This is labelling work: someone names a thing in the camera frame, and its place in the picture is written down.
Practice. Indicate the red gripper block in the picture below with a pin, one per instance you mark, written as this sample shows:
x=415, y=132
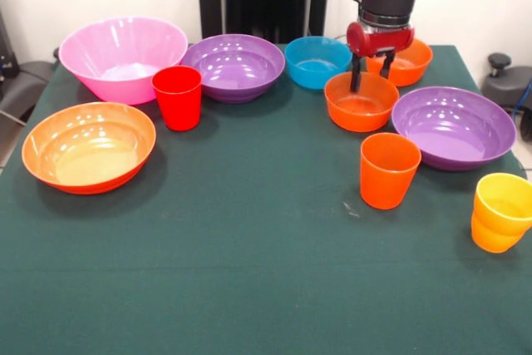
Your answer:
x=380, y=41

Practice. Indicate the small orange bowl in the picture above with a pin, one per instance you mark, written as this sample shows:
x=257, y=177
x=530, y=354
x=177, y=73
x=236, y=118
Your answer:
x=411, y=74
x=361, y=118

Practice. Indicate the red cup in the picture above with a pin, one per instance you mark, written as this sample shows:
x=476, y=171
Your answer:
x=178, y=105

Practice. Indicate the blue bowl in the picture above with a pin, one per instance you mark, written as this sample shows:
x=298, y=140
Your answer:
x=318, y=72

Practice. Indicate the purple bowl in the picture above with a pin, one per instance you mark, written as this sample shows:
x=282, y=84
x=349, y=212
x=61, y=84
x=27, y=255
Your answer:
x=453, y=130
x=237, y=64

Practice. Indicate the yellow cup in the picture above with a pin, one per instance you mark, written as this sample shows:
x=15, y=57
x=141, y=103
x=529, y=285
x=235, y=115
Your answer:
x=503, y=188

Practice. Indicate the light orange cup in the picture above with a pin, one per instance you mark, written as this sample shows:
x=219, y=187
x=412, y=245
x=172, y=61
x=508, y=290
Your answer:
x=492, y=240

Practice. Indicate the dark green tablecloth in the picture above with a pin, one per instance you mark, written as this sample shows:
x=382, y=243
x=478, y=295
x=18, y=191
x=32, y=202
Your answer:
x=249, y=267

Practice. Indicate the pink bowl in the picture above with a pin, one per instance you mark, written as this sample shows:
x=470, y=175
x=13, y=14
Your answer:
x=124, y=43

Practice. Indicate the large orange bowl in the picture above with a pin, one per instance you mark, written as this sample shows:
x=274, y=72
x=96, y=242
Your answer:
x=89, y=151

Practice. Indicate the black pedestal foot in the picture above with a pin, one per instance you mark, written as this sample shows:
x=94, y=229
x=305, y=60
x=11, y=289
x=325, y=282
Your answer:
x=505, y=89

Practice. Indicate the grey pedestal foot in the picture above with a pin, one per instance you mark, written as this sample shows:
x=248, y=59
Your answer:
x=25, y=80

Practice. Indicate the black equipment frame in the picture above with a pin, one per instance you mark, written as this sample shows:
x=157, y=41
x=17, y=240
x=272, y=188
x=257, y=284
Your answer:
x=6, y=51

